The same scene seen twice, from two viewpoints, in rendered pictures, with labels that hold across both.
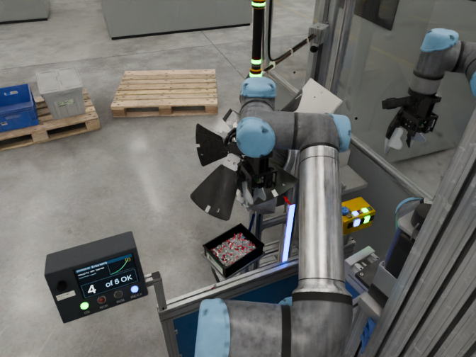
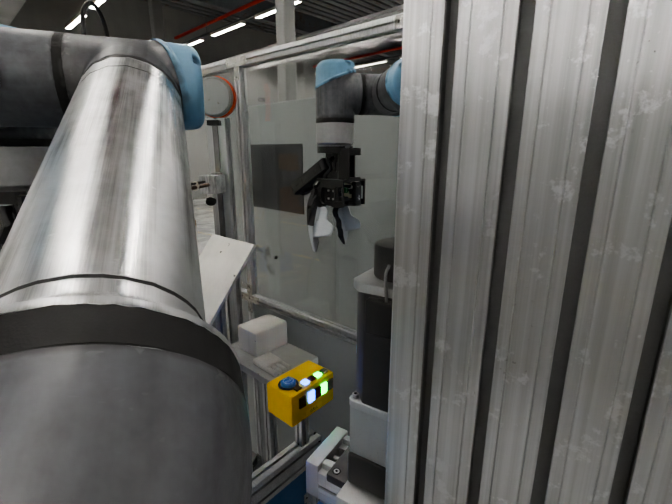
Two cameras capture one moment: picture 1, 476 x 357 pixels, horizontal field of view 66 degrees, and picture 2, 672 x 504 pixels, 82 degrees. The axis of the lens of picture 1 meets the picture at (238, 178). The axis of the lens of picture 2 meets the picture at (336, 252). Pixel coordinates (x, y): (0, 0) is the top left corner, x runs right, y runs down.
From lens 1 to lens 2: 0.52 m
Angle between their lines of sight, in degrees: 33
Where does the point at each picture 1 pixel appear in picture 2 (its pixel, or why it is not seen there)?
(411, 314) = (447, 461)
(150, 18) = not seen: hidden behind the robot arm
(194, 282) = not seen: outside the picture
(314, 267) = (24, 255)
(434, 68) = (339, 104)
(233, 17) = not seen: hidden behind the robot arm
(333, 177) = (152, 94)
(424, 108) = (344, 164)
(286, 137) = (31, 61)
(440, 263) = (464, 267)
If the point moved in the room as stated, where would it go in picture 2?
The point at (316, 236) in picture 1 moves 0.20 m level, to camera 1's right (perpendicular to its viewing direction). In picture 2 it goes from (60, 176) to (440, 167)
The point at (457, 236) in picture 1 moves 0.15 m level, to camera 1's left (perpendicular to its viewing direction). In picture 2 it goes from (477, 165) to (257, 170)
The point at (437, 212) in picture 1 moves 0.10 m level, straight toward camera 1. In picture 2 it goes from (416, 138) to (414, 131)
